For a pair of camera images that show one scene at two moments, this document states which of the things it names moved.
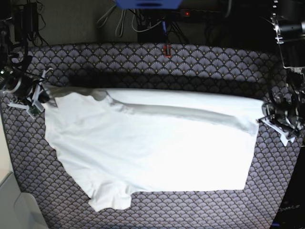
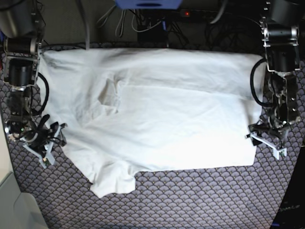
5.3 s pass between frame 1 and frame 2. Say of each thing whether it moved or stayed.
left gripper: moved
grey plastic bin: stayed
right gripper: moved
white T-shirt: moved
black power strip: stayed
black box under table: stayed
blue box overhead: stayed
